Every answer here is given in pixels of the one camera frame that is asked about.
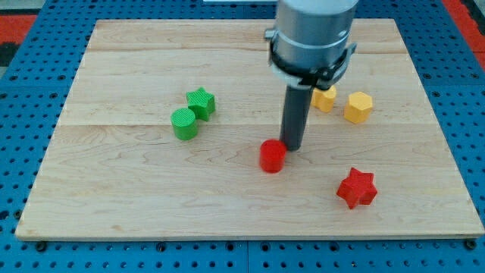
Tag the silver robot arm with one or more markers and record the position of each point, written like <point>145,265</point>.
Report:
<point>307,44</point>

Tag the green cylinder block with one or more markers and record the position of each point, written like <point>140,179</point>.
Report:
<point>184,124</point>

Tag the green star block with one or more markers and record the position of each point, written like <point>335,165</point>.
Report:
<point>201,103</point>

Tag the red star block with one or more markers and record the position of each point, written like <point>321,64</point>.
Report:
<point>357,188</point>

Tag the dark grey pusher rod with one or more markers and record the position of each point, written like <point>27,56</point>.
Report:
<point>295,114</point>

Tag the red cylinder block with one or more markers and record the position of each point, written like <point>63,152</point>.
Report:
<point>272,155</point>

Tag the wooden board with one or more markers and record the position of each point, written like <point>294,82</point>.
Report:
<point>114,170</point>

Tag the yellow block behind rod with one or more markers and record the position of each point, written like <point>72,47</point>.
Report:
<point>323,99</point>

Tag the yellow hexagon block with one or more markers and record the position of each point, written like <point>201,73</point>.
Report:
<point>358,107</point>

